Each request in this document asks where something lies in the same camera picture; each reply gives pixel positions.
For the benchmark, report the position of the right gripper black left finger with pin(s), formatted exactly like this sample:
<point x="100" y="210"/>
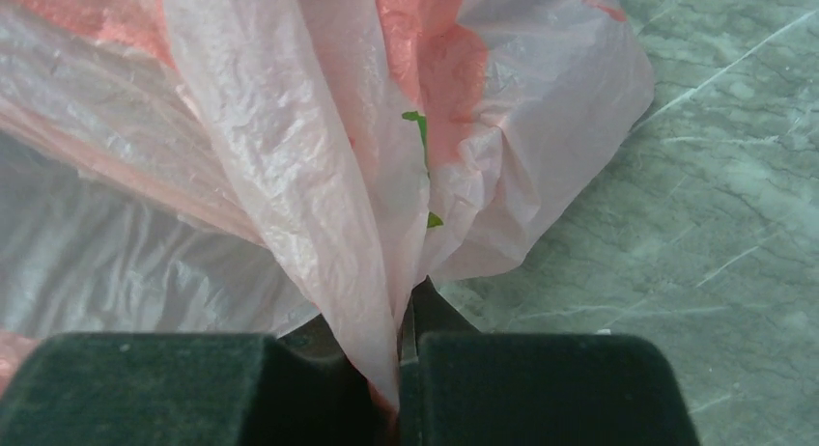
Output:
<point x="191" y="389"/>

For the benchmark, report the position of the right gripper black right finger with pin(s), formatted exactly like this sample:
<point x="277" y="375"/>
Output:
<point x="460" y="386"/>

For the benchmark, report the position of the pink plastic bag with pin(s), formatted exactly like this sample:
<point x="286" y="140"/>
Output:
<point x="367" y="144"/>

